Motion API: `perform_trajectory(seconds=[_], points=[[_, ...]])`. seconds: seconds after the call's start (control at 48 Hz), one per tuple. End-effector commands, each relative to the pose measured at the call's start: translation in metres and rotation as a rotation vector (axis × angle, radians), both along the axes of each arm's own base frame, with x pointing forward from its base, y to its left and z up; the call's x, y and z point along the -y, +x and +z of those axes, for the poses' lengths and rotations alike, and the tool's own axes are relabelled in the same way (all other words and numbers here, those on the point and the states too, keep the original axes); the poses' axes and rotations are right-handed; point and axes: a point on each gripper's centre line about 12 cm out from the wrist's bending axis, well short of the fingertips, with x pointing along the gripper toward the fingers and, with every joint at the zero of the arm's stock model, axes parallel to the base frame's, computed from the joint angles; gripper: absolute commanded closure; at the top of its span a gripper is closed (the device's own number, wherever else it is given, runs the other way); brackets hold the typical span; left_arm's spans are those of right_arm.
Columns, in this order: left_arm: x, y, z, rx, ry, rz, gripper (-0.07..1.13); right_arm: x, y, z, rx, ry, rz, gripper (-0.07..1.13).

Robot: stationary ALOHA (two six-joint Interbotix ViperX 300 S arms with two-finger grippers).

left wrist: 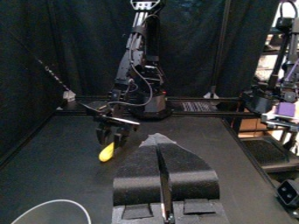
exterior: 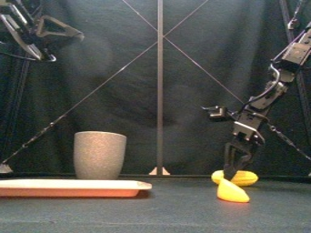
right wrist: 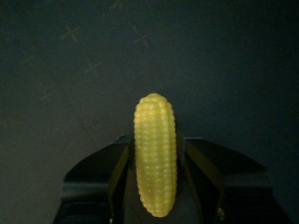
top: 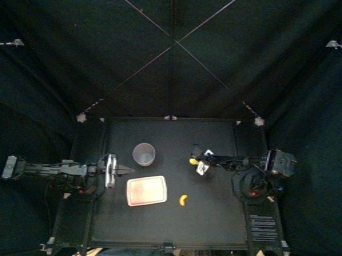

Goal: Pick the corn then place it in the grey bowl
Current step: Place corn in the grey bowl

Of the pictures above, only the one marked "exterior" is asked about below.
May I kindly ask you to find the orange tray with white top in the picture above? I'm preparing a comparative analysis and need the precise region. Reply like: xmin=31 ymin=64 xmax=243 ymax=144
xmin=0 ymin=178 xmax=154 ymax=198

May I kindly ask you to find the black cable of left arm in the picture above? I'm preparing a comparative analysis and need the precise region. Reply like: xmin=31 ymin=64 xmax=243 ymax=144
xmin=0 ymin=48 xmax=59 ymax=64

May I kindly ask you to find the yellow toy food piece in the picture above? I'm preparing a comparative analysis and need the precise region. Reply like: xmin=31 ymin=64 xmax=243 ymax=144
xmin=217 ymin=177 xmax=251 ymax=204

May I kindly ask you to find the diagonal brace wire with turnbuckle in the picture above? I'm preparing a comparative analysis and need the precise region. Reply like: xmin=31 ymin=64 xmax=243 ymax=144
xmin=121 ymin=0 xmax=311 ymax=161
xmin=0 ymin=0 xmax=210 ymax=167

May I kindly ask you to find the frame post foot bracket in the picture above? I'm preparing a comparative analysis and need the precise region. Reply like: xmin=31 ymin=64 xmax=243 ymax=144
xmin=149 ymin=166 xmax=171 ymax=177

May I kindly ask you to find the grey speckled bowl cup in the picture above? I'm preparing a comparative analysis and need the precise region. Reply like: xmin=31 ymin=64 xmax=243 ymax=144
xmin=74 ymin=130 xmax=129 ymax=181

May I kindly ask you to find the slanted dark frame post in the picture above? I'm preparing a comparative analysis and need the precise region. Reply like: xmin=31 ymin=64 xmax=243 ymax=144
xmin=278 ymin=0 xmax=311 ymax=137

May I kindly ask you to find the brace wire anchor bracket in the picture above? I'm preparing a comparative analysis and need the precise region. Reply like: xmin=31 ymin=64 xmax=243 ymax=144
xmin=0 ymin=162 xmax=15 ymax=175

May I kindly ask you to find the grey vertical frame post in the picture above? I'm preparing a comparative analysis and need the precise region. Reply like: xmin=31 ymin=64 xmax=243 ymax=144
xmin=155 ymin=0 xmax=166 ymax=177

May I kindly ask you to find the black cloth backdrop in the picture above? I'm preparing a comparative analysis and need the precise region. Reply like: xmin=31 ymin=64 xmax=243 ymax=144
xmin=0 ymin=0 xmax=311 ymax=178

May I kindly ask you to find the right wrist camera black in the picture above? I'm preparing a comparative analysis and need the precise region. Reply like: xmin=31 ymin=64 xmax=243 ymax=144
xmin=201 ymin=105 xmax=231 ymax=122

